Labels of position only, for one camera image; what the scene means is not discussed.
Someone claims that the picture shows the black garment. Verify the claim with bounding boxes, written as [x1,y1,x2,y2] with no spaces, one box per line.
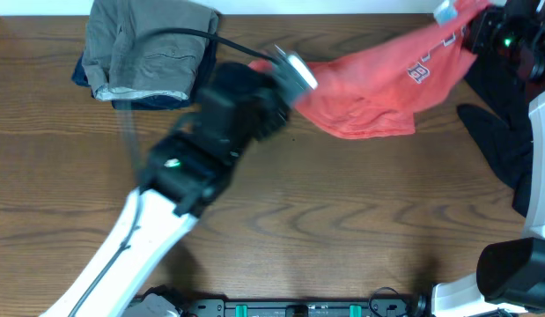
[457,55,533,217]

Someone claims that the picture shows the orange soccer t-shirt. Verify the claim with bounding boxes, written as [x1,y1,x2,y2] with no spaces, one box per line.
[247,0,491,141]

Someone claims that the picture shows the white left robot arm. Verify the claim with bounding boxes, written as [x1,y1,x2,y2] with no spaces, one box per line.
[44,63,317,316]

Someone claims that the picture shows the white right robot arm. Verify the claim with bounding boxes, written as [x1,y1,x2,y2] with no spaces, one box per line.
[408,1,545,316]

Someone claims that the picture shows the folded grey trousers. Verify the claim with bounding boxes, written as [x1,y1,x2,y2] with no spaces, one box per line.
[82,0,219,101]

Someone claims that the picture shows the folded navy garment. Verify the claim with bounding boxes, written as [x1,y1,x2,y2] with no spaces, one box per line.
[71,40,217,111]

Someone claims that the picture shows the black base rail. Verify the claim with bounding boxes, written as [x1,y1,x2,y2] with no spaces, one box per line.
[135,298,414,317]

